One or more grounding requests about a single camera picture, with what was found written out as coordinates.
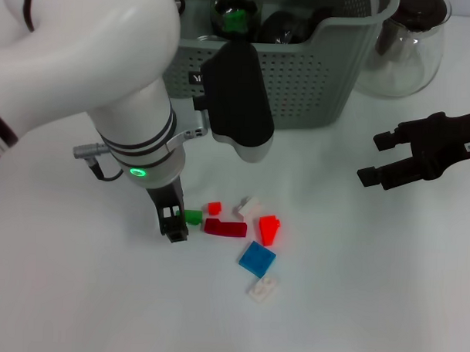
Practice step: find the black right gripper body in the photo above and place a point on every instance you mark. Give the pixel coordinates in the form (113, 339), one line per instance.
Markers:
(448, 148)

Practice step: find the green toy brick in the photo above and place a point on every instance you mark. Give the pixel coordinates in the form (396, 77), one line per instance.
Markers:
(194, 217)
(234, 21)

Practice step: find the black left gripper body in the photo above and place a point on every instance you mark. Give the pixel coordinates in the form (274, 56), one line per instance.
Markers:
(166, 197)

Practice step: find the small red cube brick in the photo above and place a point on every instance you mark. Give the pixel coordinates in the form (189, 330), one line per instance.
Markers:
(214, 208)

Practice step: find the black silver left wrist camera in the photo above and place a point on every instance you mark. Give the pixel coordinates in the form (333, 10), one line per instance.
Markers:
(237, 99)

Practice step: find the grey-green perforated storage bin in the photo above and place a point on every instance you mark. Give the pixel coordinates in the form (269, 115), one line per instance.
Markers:
(319, 90)

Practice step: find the red slope toy brick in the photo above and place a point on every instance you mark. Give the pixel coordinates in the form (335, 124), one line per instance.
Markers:
(268, 229)

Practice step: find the black clay teapot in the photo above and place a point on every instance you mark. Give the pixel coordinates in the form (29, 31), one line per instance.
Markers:
(182, 6)

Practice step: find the white toy brick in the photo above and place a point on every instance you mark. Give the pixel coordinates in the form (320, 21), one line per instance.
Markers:
(249, 207)

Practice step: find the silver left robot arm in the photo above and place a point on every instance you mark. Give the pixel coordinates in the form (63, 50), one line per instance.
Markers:
(88, 62)

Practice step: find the dark red toy brick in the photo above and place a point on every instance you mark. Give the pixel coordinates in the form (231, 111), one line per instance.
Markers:
(225, 227)

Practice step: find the glass carafe with black lid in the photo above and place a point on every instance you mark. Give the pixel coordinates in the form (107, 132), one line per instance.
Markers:
(409, 62)

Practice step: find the blue square toy plate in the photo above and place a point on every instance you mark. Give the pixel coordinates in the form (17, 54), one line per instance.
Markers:
(257, 259)

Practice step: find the white flat two-stud plate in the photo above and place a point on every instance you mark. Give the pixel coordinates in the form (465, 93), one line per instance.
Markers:
(263, 290)

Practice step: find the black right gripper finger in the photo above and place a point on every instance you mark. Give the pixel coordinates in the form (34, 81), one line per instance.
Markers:
(370, 176)
(387, 140)

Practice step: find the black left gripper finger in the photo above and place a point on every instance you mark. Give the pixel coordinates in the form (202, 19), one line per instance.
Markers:
(175, 228)

